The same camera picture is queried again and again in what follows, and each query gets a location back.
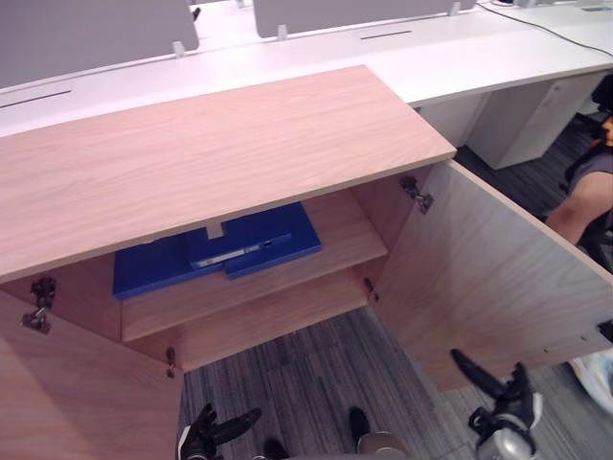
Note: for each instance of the silver right robot leg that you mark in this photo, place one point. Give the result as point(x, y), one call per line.
point(380, 443)

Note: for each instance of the dark left robot foot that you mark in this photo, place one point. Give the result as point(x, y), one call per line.
point(274, 450)

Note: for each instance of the grey desk partition screen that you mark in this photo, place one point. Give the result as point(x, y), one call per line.
point(86, 33)
point(354, 14)

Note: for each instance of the wooden cabinet door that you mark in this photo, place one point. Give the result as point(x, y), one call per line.
point(76, 393)
point(483, 278)

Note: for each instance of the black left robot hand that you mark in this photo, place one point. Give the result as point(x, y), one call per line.
point(211, 433)

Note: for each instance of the white plastic bag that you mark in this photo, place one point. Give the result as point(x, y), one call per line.
point(598, 378)

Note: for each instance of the wooden right cabinet door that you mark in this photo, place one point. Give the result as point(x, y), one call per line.
point(483, 278)

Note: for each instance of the metal cabinet door hinge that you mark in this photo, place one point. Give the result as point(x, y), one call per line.
point(40, 306)
point(417, 194)
point(370, 289)
point(170, 361)

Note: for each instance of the person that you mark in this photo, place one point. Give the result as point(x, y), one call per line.
point(586, 196)

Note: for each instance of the white desk pedestal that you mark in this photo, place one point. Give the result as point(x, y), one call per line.
point(522, 120)

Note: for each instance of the long white office desk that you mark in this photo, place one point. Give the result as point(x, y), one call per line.
point(431, 57)

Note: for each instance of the dark right robot foot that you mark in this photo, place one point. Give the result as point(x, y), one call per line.
point(359, 424)

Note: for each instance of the dark robot foot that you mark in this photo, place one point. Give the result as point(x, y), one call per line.
point(274, 450)
point(359, 424)

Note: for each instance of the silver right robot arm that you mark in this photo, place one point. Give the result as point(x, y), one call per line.
point(505, 443)

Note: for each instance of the wooden office cabinet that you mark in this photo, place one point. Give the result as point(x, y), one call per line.
point(201, 144)

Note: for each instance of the black office chair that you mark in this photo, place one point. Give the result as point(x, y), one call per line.
point(601, 246)

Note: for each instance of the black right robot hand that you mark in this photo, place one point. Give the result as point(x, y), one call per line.
point(512, 397)

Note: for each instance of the wooden cabinet shelf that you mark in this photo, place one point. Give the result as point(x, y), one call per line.
point(297, 282)

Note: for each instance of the wooden left cabinet door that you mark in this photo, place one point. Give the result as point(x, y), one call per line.
point(76, 393)

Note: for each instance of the large flat blue folder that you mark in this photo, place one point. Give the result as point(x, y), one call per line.
point(148, 273)

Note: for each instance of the silver partition clamp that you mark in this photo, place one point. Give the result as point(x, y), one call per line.
point(178, 49)
point(282, 32)
point(455, 7)

